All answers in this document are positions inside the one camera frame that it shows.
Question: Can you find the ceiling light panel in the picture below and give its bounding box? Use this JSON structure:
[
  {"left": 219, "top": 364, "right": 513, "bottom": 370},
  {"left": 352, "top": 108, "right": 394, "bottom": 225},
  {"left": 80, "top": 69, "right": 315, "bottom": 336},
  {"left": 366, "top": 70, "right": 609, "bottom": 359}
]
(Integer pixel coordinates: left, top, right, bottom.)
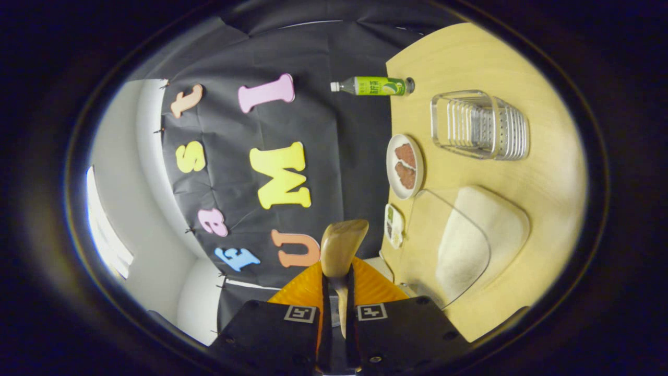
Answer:
[{"left": 85, "top": 166, "right": 134, "bottom": 280}]

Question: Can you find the black backdrop cloth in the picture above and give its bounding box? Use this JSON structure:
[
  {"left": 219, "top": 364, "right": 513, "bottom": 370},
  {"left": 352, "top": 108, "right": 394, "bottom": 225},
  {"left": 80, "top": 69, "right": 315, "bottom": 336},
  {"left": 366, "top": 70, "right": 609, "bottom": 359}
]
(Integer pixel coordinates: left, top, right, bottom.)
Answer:
[{"left": 125, "top": 9, "right": 470, "bottom": 335}]

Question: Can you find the white rice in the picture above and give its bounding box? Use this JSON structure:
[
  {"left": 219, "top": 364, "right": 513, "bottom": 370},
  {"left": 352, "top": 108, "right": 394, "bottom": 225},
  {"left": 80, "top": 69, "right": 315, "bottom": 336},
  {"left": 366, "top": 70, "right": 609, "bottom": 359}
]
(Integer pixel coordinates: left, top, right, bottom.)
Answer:
[{"left": 435, "top": 186, "right": 530, "bottom": 304}]

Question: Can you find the small white sauce tray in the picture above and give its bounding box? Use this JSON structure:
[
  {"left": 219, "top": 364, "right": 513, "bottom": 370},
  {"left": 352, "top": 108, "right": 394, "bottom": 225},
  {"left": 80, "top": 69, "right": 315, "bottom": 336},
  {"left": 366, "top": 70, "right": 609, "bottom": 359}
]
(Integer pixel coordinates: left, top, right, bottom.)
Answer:
[{"left": 384, "top": 203, "right": 405, "bottom": 249}]

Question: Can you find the transparent slatted chopstick holder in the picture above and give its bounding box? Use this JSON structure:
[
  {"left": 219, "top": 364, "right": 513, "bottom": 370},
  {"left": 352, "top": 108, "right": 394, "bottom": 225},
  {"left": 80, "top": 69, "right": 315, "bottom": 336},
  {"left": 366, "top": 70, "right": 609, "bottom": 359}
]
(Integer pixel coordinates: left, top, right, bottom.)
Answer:
[{"left": 431, "top": 89, "right": 530, "bottom": 161}]

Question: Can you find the green tea bottle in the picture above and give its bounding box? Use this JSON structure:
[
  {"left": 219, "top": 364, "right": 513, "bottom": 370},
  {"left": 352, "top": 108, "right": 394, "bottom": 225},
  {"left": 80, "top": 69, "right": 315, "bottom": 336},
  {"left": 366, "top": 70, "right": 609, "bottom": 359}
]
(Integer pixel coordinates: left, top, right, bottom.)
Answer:
[{"left": 330, "top": 76, "right": 416, "bottom": 97}]

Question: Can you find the wooden spoon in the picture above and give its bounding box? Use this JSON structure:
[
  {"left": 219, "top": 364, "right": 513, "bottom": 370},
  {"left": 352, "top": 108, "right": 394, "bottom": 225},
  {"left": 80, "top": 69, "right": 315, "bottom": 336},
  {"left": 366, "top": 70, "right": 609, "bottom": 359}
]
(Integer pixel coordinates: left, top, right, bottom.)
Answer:
[{"left": 319, "top": 219, "right": 370, "bottom": 340}]

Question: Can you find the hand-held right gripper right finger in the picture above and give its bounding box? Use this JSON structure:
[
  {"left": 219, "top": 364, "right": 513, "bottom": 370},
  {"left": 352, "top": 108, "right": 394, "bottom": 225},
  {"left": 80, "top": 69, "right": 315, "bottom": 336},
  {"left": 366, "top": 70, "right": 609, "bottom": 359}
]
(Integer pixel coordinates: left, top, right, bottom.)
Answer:
[{"left": 345, "top": 257, "right": 473, "bottom": 375}]

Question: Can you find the brown meat piece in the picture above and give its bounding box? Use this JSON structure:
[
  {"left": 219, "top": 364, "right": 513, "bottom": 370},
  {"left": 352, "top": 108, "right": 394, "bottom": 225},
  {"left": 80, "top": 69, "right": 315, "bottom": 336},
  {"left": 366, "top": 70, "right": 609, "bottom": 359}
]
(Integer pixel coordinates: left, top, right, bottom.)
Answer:
[
  {"left": 395, "top": 143, "right": 417, "bottom": 168},
  {"left": 395, "top": 162, "right": 417, "bottom": 190}
]

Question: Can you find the white plate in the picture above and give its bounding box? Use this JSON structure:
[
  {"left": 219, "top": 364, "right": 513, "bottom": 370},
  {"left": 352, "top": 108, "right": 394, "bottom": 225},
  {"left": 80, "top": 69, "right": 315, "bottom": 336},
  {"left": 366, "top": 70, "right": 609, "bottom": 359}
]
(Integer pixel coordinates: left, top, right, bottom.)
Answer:
[{"left": 386, "top": 134, "right": 425, "bottom": 201}]

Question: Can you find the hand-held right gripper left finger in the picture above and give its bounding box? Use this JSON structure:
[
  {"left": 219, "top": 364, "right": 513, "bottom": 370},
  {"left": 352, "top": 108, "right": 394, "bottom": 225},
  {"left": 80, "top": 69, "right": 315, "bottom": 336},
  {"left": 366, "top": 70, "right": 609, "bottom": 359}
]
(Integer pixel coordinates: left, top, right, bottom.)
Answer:
[{"left": 208, "top": 260, "right": 333, "bottom": 375}]

